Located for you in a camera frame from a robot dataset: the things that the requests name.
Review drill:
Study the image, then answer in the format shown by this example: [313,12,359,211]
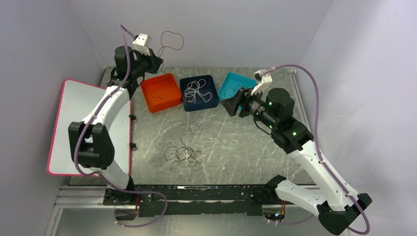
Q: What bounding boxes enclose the white thin cable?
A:
[183,81,212,107]
[184,79,213,105]

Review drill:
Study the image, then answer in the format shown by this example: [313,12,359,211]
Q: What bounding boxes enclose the pink framed whiteboard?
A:
[47,79,131,176]

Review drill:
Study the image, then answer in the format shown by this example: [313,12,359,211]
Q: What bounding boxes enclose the black thin cable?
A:
[223,84,254,99]

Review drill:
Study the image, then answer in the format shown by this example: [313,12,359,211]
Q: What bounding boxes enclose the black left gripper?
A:
[131,47,164,78]

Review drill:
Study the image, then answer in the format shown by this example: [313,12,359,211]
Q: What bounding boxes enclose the orange plastic bin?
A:
[141,73,182,113]

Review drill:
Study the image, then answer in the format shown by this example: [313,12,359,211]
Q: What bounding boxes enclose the dark blue plastic bin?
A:
[179,75,220,112]

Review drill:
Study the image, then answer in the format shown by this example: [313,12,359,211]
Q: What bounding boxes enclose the dark brown thin cable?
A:
[164,139,203,171]
[150,30,185,103]

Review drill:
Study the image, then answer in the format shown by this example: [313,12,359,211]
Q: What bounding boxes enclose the teal plastic bin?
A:
[218,72,257,100]

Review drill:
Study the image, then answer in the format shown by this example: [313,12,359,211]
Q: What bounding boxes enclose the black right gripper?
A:
[220,84,277,130]

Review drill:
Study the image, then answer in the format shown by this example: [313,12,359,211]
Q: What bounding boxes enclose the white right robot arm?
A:
[220,88,372,236]

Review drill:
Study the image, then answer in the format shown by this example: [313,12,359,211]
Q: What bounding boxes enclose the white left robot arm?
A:
[68,46,163,205]

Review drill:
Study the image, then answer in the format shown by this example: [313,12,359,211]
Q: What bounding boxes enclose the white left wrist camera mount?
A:
[132,33,152,56]

